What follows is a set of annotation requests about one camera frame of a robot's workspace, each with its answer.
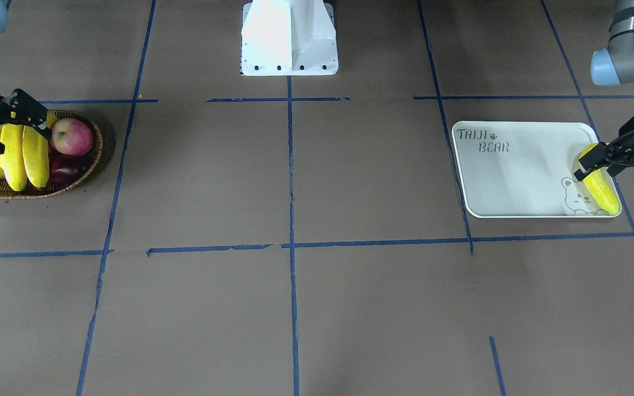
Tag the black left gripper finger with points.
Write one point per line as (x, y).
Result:
(596, 156)
(581, 173)

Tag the woven wicker basket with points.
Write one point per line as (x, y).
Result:
(89, 164)

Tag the pink red apple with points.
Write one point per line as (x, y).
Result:
(70, 136)

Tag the dark red apple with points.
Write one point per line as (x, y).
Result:
(65, 166)

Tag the white bear tray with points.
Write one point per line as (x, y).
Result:
(523, 169)

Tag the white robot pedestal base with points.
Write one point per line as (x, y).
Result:
(288, 38)

